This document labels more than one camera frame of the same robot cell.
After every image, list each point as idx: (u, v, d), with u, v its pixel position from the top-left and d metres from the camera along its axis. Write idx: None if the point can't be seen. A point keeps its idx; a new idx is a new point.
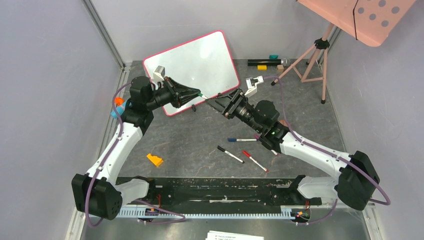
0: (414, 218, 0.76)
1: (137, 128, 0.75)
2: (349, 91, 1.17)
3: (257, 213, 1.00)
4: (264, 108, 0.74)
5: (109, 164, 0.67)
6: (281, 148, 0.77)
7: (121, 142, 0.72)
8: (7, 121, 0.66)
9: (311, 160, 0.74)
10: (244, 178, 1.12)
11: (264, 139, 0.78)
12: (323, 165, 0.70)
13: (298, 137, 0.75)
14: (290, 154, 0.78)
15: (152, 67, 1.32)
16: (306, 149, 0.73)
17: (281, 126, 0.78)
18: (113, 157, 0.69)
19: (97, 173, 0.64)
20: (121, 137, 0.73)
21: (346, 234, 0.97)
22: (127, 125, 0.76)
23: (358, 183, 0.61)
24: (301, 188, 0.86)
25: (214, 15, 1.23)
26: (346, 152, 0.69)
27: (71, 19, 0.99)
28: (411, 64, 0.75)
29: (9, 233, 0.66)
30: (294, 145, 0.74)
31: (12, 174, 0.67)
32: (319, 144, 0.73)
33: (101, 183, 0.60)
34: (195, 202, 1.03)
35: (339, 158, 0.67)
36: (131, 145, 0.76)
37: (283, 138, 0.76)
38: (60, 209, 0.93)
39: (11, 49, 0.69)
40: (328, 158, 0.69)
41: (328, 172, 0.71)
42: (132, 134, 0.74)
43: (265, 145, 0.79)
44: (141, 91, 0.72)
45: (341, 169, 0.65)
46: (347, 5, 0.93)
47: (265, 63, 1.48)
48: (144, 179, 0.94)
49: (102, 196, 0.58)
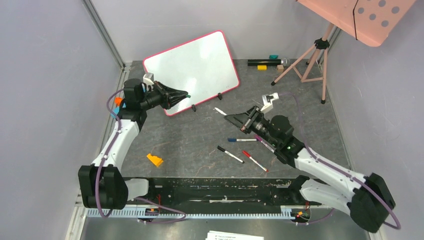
0: (414, 218, 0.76)
1: (135, 122, 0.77)
2: (350, 91, 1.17)
3: (257, 213, 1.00)
4: (279, 123, 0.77)
5: (113, 153, 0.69)
6: (295, 163, 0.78)
7: (122, 134, 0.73)
8: (6, 121, 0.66)
9: (324, 178, 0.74)
10: (244, 178, 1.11)
11: (280, 154, 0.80)
12: (336, 183, 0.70)
13: (313, 153, 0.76)
14: (304, 169, 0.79)
15: (151, 67, 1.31)
16: (320, 166, 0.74)
17: (296, 142, 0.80)
18: (116, 147, 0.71)
19: (103, 162, 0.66)
20: (121, 130, 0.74)
21: (346, 234, 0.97)
22: (124, 122, 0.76)
23: (371, 205, 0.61)
24: (304, 190, 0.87)
25: (214, 15, 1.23)
26: (361, 174, 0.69)
27: (71, 19, 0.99)
28: (411, 63, 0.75)
29: (8, 232, 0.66)
30: (308, 162, 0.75)
31: (12, 174, 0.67)
32: (334, 163, 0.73)
33: (108, 169, 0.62)
34: (195, 202, 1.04)
35: (354, 178, 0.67)
36: (131, 138, 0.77)
37: (298, 153, 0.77)
38: (60, 209, 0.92)
39: (11, 48, 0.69)
40: (342, 178, 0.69)
41: (342, 192, 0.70)
42: (130, 127, 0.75)
43: (281, 159, 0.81)
44: (133, 89, 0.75)
45: (354, 190, 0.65)
46: (347, 6, 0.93)
47: (265, 63, 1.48)
48: (144, 179, 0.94)
49: (111, 184, 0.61)
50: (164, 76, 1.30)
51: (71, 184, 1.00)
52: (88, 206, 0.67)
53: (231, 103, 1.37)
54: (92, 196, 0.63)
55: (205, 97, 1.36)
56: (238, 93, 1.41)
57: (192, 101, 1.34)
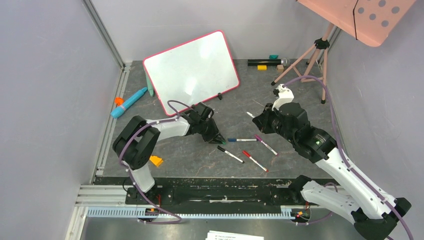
0: (414, 218, 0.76)
1: (187, 125, 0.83)
2: (350, 91, 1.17)
3: (257, 213, 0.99)
4: (289, 109, 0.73)
5: (162, 126, 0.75)
6: (320, 161, 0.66)
7: (176, 122, 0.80)
8: (7, 121, 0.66)
9: (348, 188, 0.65)
10: (244, 178, 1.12)
11: (301, 147, 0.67)
12: (362, 200, 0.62)
13: (346, 160, 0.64)
14: (323, 169, 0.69)
15: (152, 67, 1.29)
16: (349, 176, 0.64)
17: (326, 136, 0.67)
18: (167, 125, 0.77)
19: (153, 124, 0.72)
20: (178, 119, 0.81)
21: (346, 234, 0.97)
22: (182, 119, 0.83)
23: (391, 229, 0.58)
24: (305, 192, 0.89)
25: (214, 15, 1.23)
26: (391, 195, 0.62)
27: (71, 19, 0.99)
28: (411, 63, 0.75)
29: (8, 233, 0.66)
30: (339, 168, 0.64)
31: (12, 175, 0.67)
32: (366, 176, 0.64)
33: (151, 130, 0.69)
34: (195, 202, 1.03)
35: (386, 202, 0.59)
36: (176, 130, 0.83)
37: (328, 154, 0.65)
38: (60, 209, 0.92)
39: (11, 49, 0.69)
40: (373, 197, 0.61)
41: (362, 206, 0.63)
42: (183, 123, 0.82)
43: (303, 154, 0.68)
44: (206, 108, 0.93)
45: (384, 215, 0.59)
46: (347, 5, 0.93)
47: (265, 63, 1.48)
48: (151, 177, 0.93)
49: (146, 141, 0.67)
50: (164, 76, 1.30)
51: (71, 184, 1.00)
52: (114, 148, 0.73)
53: (231, 103, 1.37)
54: (125, 141, 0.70)
55: (206, 96, 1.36)
56: (238, 93, 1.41)
57: (193, 101, 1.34)
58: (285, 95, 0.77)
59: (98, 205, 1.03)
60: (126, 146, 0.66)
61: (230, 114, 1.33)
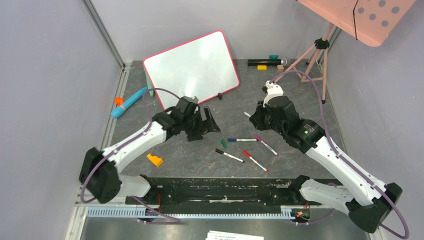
0: (414, 218, 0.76)
1: (164, 132, 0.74)
2: (350, 91, 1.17)
3: (257, 213, 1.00)
4: (277, 101, 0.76)
5: (124, 151, 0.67)
6: (309, 151, 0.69)
7: (144, 137, 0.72)
8: (7, 120, 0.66)
9: (340, 177, 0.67)
10: (244, 178, 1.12)
11: (290, 137, 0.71)
12: (353, 186, 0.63)
13: (334, 147, 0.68)
14: (316, 160, 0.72)
15: (152, 67, 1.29)
16: (339, 163, 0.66)
17: (314, 126, 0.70)
18: (130, 147, 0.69)
19: (110, 155, 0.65)
20: (146, 132, 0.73)
21: (346, 234, 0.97)
22: (154, 127, 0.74)
23: (384, 215, 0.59)
24: (303, 190, 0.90)
25: (214, 15, 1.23)
26: (382, 182, 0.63)
27: (71, 19, 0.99)
28: (411, 63, 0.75)
29: (8, 232, 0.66)
30: (328, 155, 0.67)
31: (12, 174, 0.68)
32: (355, 163, 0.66)
33: (108, 165, 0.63)
34: (195, 202, 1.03)
35: (375, 187, 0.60)
36: (151, 143, 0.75)
37: (316, 143, 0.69)
38: (60, 209, 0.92)
39: (11, 49, 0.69)
40: (363, 183, 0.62)
41: (355, 194, 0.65)
42: (156, 134, 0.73)
43: (293, 145, 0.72)
44: (188, 104, 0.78)
45: (374, 200, 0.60)
46: (347, 5, 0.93)
47: (265, 63, 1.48)
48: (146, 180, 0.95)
49: (104, 178, 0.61)
50: (164, 76, 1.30)
51: (71, 184, 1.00)
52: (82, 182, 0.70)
53: (231, 103, 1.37)
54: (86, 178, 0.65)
55: (206, 96, 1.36)
56: (238, 93, 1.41)
57: None
58: (274, 90, 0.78)
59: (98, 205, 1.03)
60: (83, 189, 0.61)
61: (230, 114, 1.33)
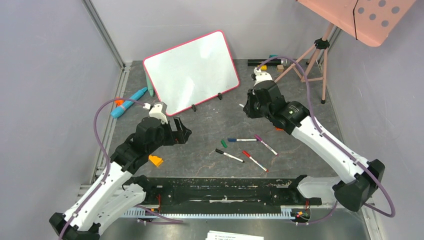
0: (414, 219, 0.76)
1: (124, 173, 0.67)
2: (350, 91, 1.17)
3: (257, 213, 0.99)
4: (263, 85, 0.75)
5: (85, 211, 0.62)
6: (294, 131, 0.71)
7: (103, 187, 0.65)
8: (7, 121, 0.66)
9: (323, 155, 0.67)
10: (244, 178, 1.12)
11: (276, 118, 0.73)
12: (336, 163, 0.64)
13: (318, 126, 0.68)
14: (301, 140, 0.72)
15: (152, 67, 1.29)
16: (322, 141, 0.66)
17: (299, 107, 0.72)
18: (91, 203, 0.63)
19: (71, 219, 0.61)
20: (105, 181, 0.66)
21: (346, 234, 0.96)
22: (116, 171, 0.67)
23: (366, 191, 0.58)
24: (301, 187, 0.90)
25: (214, 15, 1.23)
26: (364, 158, 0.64)
27: (71, 19, 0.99)
28: (411, 63, 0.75)
29: (8, 233, 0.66)
30: (311, 134, 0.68)
31: (12, 175, 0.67)
32: (339, 140, 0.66)
33: (72, 230, 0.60)
34: (195, 202, 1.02)
35: (358, 163, 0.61)
36: (117, 187, 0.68)
37: (301, 122, 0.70)
38: (60, 209, 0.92)
39: (11, 49, 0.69)
40: (345, 160, 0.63)
41: (338, 172, 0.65)
42: (117, 179, 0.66)
43: (278, 126, 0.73)
44: (146, 131, 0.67)
45: (356, 175, 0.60)
46: (347, 5, 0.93)
47: (265, 63, 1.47)
48: (140, 187, 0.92)
49: None
50: (164, 76, 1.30)
51: (71, 185, 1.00)
52: None
53: (231, 103, 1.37)
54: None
55: (206, 97, 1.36)
56: (238, 93, 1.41)
57: (192, 101, 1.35)
58: (263, 77, 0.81)
59: None
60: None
61: (230, 114, 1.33)
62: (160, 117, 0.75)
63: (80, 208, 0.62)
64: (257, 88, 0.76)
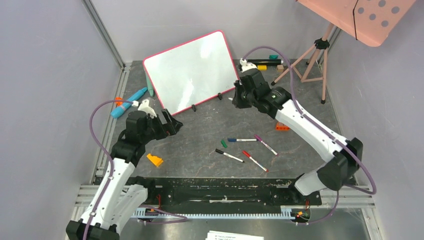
0: (414, 219, 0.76)
1: (129, 164, 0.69)
2: (350, 91, 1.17)
3: (257, 213, 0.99)
4: (247, 72, 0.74)
5: (102, 207, 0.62)
6: (277, 115, 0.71)
7: (113, 183, 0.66)
8: (7, 121, 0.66)
9: (304, 136, 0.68)
10: (244, 178, 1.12)
11: (259, 103, 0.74)
12: (316, 142, 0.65)
13: (299, 108, 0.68)
14: (284, 123, 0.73)
15: (152, 67, 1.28)
16: (303, 122, 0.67)
17: (282, 92, 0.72)
18: (106, 200, 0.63)
19: (91, 219, 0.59)
20: (113, 176, 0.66)
21: (347, 234, 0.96)
22: (118, 167, 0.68)
23: (345, 167, 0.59)
24: (298, 184, 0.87)
25: (214, 15, 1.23)
26: (343, 137, 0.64)
27: (71, 19, 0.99)
28: (411, 63, 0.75)
29: (8, 233, 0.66)
30: (293, 116, 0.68)
31: (12, 175, 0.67)
32: (319, 120, 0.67)
33: (95, 229, 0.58)
34: (195, 202, 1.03)
35: (336, 140, 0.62)
36: (124, 182, 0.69)
37: (283, 105, 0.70)
38: (60, 209, 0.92)
39: (11, 49, 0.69)
40: (325, 138, 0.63)
41: (319, 152, 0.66)
42: (124, 171, 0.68)
43: (263, 111, 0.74)
44: (137, 122, 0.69)
45: (335, 152, 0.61)
46: (347, 6, 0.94)
47: (265, 63, 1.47)
48: (140, 186, 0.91)
49: None
50: (164, 76, 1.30)
51: (71, 185, 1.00)
52: None
53: (231, 103, 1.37)
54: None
55: (206, 97, 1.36)
56: None
57: (193, 101, 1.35)
58: (247, 66, 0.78)
59: None
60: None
61: (230, 114, 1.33)
62: (149, 111, 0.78)
63: (96, 206, 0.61)
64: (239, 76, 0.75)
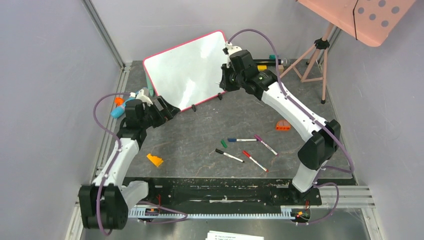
0: (415, 219, 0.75)
1: (134, 140, 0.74)
2: (350, 91, 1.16)
3: (257, 213, 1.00)
4: (236, 53, 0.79)
5: (114, 172, 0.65)
6: (263, 96, 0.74)
7: (121, 154, 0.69)
8: (7, 121, 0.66)
9: (287, 116, 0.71)
10: (244, 178, 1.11)
11: (246, 84, 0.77)
12: (297, 123, 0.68)
13: (283, 90, 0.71)
14: (270, 105, 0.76)
15: (152, 67, 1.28)
16: (286, 102, 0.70)
17: (269, 74, 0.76)
18: (117, 166, 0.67)
19: (104, 181, 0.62)
20: (121, 149, 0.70)
21: (347, 234, 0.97)
22: (125, 141, 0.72)
23: (322, 145, 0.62)
24: (294, 182, 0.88)
25: (214, 15, 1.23)
26: (323, 118, 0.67)
27: (71, 19, 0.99)
28: (412, 63, 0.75)
29: (8, 232, 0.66)
30: (277, 97, 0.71)
31: (12, 174, 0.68)
32: (301, 102, 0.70)
33: (109, 188, 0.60)
34: (195, 202, 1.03)
35: (316, 121, 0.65)
36: (130, 157, 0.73)
37: (268, 86, 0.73)
38: (60, 209, 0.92)
39: (10, 50, 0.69)
40: (305, 119, 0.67)
41: (300, 132, 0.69)
42: (131, 146, 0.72)
43: (250, 92, 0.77)
44: (135, 109, 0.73)
45: (313, 132, 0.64)
46: (347, 6, 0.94)
47: (265, 64, 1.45)
48: (141, 180, 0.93)
49: (111, 203, 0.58)
50: (164, 76, 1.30)
51: (71, 184, 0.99)
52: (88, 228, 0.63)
53: (231, 103, 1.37)
54: (93, 216, 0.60)
55: (205, 97, 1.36)
56: (238, 93, 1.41)
57: (193, 101, 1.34)
58: (233, 50, 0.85)
59: None
60: (99, 222, 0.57)
61: (230, 114, 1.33)
62: (144, 100, 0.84)
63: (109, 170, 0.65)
64: (230, 58, 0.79)
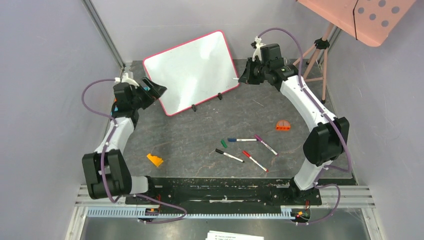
0: (414, 219, 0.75)
1: (128, 119, 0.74)
2: (350, 91, 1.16)
3: (257, 213, 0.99)
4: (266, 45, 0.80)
5: (114, 141, 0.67)
6: (281, 86, 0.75)
7: (118, 128, 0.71)
8: (6, 122, 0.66)
9: (299, 107, 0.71)
10: (244, 178, 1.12)
11: (269, 74, 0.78)
12: (307, 114, 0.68)
13: (301, 83, 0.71)
14: (286, 97, 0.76)
15: (152, 67, 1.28)
16: (300, 94, 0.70)
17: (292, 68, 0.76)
18: (117, 137, 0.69)
19: (106, 147, 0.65)
20: (118, 124, 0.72)
21: (346, 234, 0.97)
22: (120, 118, 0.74)
23: (326, 138, 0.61)
24: (296, 179, 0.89)
25: (214, 15, 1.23)
26: (333, 114, 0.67)
27: (71, 19, 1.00)
28: (411, 63, 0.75)
29: (8, 232, 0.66)
30: (294, 88, 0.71)
31: (12, 174, 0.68)
32: (316, 97, 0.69)
33: (111, 152, 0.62)
34: (195, 202, 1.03)
35: (324, 114, 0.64)
36: (126, 133, 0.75)
37: (288, 77, 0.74)
38: (60, 208, 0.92)
39: (11, 50, 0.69)
40: (315, 111, 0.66)
41: (308, 123, 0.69)
42: (127, 122, 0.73)
43: (270, 82, 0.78)
44: (124, 91, 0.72)
45: (319, 123, 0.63)
46: (347, 6, 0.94)
47: None
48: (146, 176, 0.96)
49: (116, 166, 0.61)
50: (164, 76, 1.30)
51: (71, 184, 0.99)
52: (94, 199, 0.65)
53: (231, 103, 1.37)
54: (99, 183, 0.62)
55: (205, 97, 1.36)
56: (238, 93, 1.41)
57: (193, 101, 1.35)
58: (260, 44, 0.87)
59: (98, 205, 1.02)
60: (106, 189, 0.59)
61: (230, 114, 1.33)
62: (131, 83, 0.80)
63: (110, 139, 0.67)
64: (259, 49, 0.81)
